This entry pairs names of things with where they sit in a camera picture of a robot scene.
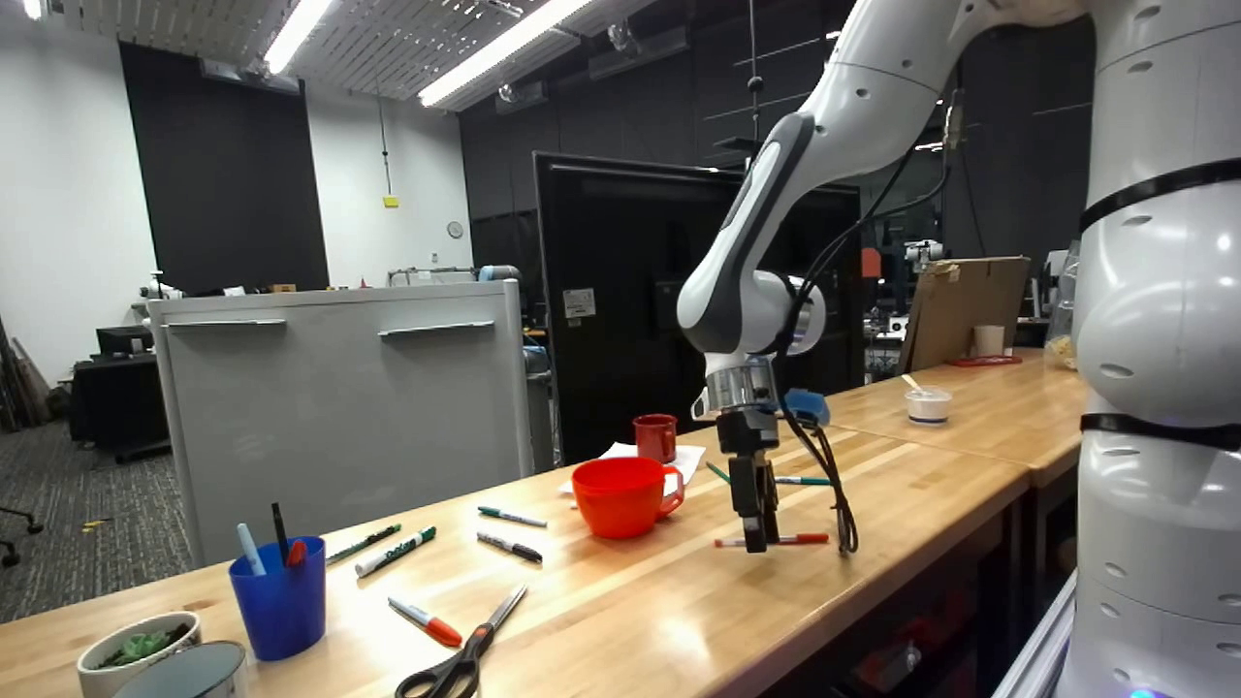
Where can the white paper sheet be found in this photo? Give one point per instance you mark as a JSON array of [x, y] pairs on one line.
[[693, 464]]

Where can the grey barrel marker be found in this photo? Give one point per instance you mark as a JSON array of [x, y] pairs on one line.
[[508, 517]]

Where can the aluminium frame rail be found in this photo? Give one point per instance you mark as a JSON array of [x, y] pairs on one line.
[[1033, 644]]

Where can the black cap grey marker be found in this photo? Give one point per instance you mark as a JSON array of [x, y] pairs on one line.
[[508, 550]]

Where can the thin black pen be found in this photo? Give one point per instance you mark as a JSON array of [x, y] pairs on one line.
[[280, 528]]

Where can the dark red cup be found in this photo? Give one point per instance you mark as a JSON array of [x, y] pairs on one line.
[[656, 436]]

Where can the yellow wall tag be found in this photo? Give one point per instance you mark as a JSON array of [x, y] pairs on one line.
[[389, 202]]

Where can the green cap white marker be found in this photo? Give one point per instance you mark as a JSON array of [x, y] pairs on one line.
[[808, 482]]

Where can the black chair base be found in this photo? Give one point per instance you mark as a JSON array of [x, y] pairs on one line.
[[16, 524]]

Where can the orange cap white marker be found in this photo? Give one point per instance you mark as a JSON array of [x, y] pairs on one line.
[[438, 630]]

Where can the white cabinet label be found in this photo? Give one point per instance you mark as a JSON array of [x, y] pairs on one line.
[[578, 305]]

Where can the brown cardboard board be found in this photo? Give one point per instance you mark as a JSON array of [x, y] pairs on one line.
[[963, 312]]

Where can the dark slim marker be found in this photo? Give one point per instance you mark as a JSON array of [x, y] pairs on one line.
[[369, 539]]

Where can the black equipment cart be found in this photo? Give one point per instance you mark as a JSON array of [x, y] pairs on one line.
[[119, 400]]

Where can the long ceiling light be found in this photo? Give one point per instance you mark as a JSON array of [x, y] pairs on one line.
[[499, 52], [296, 31]]

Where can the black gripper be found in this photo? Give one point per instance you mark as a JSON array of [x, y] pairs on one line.
[[748, 453]]

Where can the thin green pen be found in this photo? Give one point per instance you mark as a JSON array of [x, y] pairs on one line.
[[718, 475]]

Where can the grey partition board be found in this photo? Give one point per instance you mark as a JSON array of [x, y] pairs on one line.
[[333, 428]]

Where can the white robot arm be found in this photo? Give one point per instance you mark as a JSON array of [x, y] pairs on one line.
[[1166, 323]]

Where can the green black marker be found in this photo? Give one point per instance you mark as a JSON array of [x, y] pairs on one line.
[[394, 551]]

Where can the green crumpled material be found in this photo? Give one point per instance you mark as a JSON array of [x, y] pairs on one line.
[[139, 643]]

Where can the white paper cup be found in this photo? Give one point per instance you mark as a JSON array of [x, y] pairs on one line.
[[991, 344]]

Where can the black camera stand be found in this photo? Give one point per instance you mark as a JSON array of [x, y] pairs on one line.
[[748, 79]]

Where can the orange plastic cup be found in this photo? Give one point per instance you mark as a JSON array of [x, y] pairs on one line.
[[620, 498]]

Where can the black cabinet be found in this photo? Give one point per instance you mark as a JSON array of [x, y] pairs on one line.
[[620, 286]]

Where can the small white bowl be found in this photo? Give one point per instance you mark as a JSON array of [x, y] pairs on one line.
[[928, 409]]

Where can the white blue marker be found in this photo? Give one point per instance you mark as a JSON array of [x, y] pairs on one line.
[[248, 550]]

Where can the large black wall screen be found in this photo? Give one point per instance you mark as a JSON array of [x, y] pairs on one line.
[[219, 167]]

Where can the blue plastic cup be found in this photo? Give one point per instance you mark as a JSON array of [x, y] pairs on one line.
[[275, 605]]

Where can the red cap marker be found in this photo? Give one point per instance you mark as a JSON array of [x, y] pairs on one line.
[[296, 551]]

